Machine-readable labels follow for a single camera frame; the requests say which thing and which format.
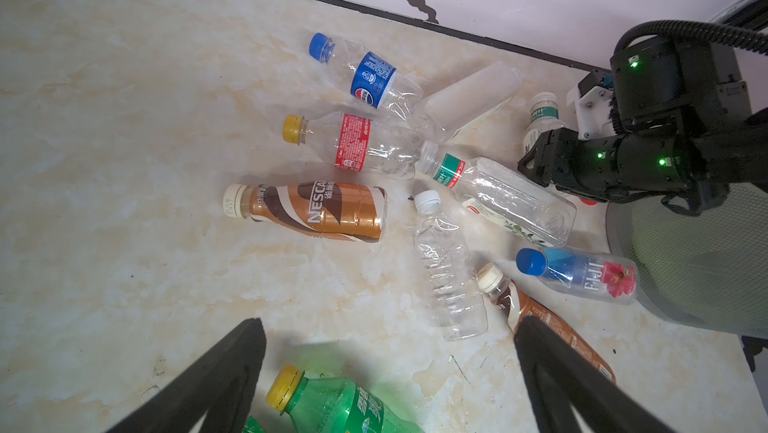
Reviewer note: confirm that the brown Nescafe coffee bottle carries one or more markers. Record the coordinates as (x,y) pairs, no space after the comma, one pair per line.
(320,208)

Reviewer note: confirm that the clear capless bottle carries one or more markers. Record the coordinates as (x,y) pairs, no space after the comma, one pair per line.
(440,116)

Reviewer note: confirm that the blue cap Fiji bottle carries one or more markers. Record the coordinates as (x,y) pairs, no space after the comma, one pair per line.
(591,275)

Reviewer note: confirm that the blue label Pepsi water bottle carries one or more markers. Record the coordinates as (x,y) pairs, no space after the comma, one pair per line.
(366,76)

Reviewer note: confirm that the green lined trash bin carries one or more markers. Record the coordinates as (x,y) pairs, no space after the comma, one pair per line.
(708,271)

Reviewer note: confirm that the large clear square bottle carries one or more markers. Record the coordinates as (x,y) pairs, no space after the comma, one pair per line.
(501,195)

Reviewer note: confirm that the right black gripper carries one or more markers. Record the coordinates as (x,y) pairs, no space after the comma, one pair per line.
(584,168)

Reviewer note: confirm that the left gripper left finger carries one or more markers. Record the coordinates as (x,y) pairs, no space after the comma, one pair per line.
(216,391)

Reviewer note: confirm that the clear ribbed water bottle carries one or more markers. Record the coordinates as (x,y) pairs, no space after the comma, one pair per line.
(457,301)

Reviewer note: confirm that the red label clear bottle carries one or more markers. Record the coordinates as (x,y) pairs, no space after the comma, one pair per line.
(357,144)

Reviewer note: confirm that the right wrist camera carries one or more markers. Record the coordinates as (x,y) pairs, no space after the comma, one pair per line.
(591,100)

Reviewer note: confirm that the green label small bottle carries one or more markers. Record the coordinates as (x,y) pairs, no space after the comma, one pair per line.
(544,116)

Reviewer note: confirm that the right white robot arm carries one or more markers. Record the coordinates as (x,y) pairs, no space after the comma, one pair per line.
(685,132)

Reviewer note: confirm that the green soda bottle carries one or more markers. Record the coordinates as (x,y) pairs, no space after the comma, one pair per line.
(335,404)

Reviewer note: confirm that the brown tea bottle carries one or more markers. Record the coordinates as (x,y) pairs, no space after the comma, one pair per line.
(518,305)

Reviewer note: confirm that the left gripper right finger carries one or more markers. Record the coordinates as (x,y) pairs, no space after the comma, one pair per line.
(565,390)

